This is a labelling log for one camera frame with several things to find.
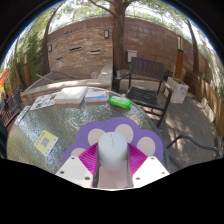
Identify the yellow square card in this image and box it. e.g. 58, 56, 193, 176
33, 129, 59, 157

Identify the white planter box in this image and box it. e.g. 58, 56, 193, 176
165, 76, 190, 104

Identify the orange fabric canopy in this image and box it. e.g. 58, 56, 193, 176
0, 69, 9, 94

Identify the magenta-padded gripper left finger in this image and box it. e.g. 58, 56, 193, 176
54, 143, 100, 189

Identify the dark slatted armchair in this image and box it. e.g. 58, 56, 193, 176
114, 56, 174, 129

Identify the purple paw-shaped mouse pad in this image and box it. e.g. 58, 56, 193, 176
61, 116, 165, 168

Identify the long white printed card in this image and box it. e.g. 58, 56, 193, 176
13, 105, 32, 127

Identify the white flat box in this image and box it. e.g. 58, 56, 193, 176
53, 86, 89, 105

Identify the black metal chair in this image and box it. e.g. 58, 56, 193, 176
166, 133, 224, 159
0, 119, 9, 160

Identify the thick tree trunk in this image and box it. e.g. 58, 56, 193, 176
110, 0, 127, 72

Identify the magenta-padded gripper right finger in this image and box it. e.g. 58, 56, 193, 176
125, 143, 170, 189

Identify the brown wooden post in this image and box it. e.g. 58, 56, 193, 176
174, 34, 185, 79

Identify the black mesh-back chair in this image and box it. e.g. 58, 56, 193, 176
0, 84, 23, 128

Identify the white computer mouse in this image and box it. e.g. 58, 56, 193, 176
97, 131, 130, 172

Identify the white wall utility box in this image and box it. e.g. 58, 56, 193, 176
126, 49, 138, 63

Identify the small white-blue booklet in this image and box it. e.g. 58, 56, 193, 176
84, 90, 110, 103

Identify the colourful printed leaflet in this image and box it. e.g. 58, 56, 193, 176
29, 91, 59, 111

